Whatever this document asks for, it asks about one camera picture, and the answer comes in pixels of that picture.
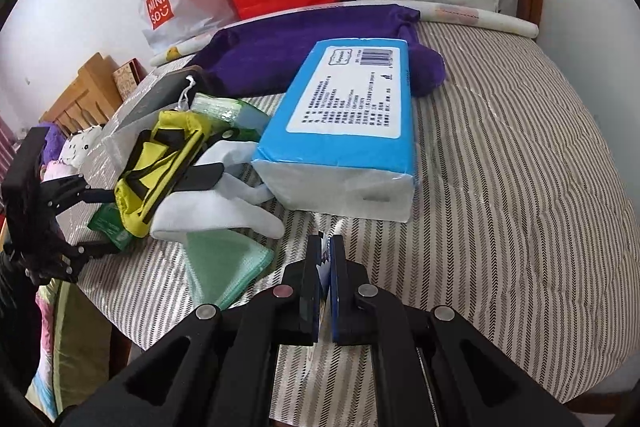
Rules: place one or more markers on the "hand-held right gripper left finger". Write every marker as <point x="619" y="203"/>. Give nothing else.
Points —
<point x="312" y="289"/>

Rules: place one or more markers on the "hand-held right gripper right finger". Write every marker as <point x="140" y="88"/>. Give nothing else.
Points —
<point x="341" y="292"/>

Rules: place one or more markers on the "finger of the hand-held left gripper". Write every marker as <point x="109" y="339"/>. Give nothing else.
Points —
<point x="95" y="197"/>
<point x="97" y="250"/>

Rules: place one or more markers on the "small green white packet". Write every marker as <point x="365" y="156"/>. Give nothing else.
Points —
<point x="107" y="227"/>

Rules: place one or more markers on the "yellow pouch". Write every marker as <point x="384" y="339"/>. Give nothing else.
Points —
<point x="145" y="187"/>

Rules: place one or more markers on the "mint green cloth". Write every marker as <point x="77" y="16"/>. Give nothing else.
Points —
<point x="225" y="267"/>

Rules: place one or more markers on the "white sock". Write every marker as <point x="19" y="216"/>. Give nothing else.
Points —
<point x="215" y="214"/>
<point x="235" y="154"/>

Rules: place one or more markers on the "large green tissue pack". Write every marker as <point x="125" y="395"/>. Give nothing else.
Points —
<point x="225" y="112"/>

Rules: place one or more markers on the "blue tissue pack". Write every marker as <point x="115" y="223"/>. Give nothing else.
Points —
<point x="350" y="117"/>

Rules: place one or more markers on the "person's left forearm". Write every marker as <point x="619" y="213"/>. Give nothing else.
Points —
<point x="17" y="332"/>

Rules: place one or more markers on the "pink clothes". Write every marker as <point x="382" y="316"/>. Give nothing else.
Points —
<point x="55" y="169"/>

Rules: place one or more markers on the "white dotted pillow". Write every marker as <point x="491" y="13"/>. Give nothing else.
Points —
<point x="80" y="147"/>

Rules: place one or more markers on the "red striped curtain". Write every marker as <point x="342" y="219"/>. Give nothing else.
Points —
<point x="6" y="142"/>

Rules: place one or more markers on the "purple fluffy toy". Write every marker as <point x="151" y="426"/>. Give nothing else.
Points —
<point x="52" y="139"/>

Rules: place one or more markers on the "green floral quilt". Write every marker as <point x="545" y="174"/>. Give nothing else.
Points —
<point x="75" y="347"/>

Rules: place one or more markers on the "light wooden headboard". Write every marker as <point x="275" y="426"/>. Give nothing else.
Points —
<point x="85" y="92"/>

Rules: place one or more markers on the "patterned brown box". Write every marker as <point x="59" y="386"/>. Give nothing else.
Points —
<point x="127" y="79"/>

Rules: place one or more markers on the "dark green box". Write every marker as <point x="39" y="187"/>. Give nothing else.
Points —
<point x="165" y="94"/>

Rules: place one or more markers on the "purple towel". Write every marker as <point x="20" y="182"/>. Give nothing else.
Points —
<point x="280" y="47"/>

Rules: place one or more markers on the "rolled floral mat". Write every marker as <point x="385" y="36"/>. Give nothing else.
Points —
<point x="475" y="18"/>

